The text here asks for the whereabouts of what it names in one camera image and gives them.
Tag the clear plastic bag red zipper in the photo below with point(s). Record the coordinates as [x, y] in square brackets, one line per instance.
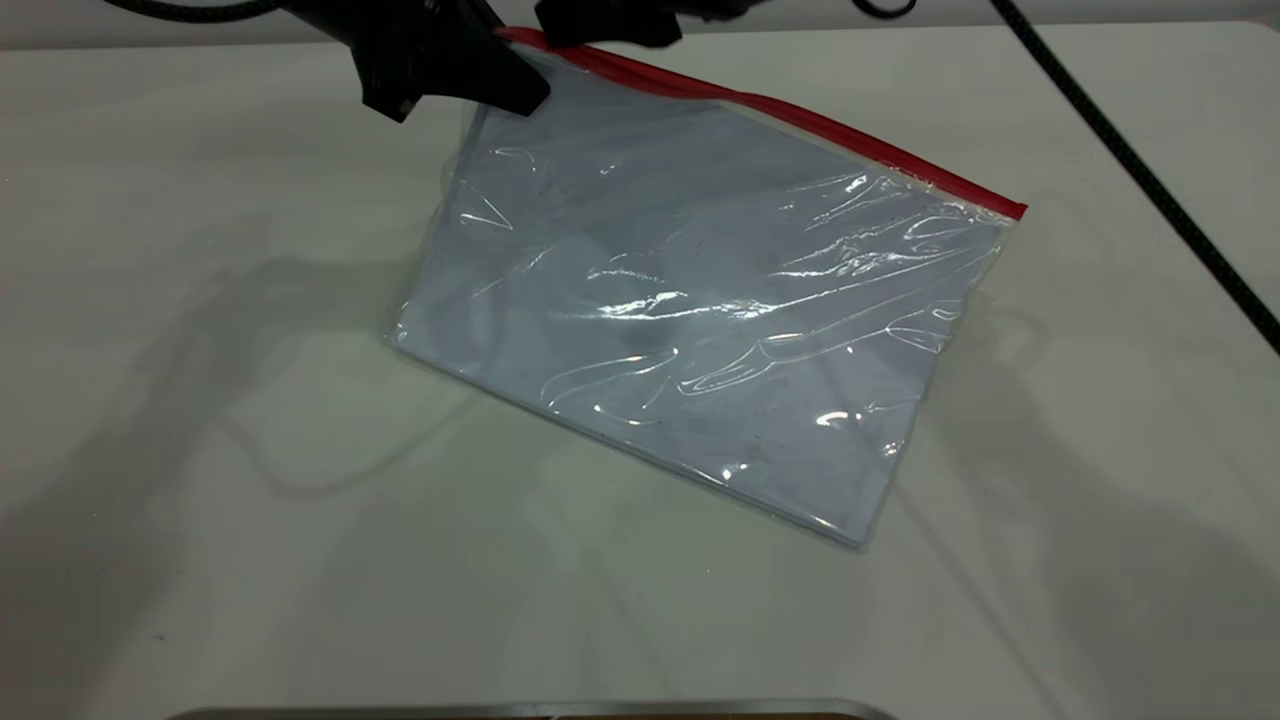
[800, 120]

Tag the grey metal edge strip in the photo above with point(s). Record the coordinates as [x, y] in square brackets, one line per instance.
[530, 711]

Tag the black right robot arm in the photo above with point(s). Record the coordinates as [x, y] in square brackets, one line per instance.
[725, 6]

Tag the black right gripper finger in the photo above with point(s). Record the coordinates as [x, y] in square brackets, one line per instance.
[650, 37]
[570, 22]

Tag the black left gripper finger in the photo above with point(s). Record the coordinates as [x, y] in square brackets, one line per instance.
[510, 85]
[395, 98]

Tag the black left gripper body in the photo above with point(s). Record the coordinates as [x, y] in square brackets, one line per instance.
[420, 40]

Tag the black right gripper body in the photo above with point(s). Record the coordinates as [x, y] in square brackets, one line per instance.
[650, 10]

